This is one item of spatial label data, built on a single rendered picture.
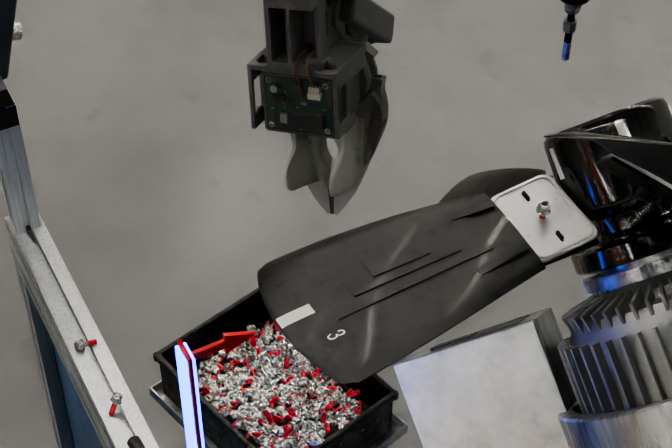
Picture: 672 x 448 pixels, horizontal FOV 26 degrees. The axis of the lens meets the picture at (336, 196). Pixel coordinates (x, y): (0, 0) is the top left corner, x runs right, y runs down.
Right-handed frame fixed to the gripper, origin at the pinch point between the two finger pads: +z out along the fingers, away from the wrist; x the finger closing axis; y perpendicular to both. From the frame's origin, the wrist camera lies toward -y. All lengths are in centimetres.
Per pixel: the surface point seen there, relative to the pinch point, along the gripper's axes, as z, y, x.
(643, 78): 78, -209, -13
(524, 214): 9.1, -17.2, 11.0
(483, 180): 18.4, -39.9, 0.4
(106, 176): 82, -137, -111
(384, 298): 11.9, -4.2, 2.2
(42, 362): 52, -36, -58
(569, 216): 9.1, -18.0, 14.9
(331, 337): 13.0, 1.3, -0.5
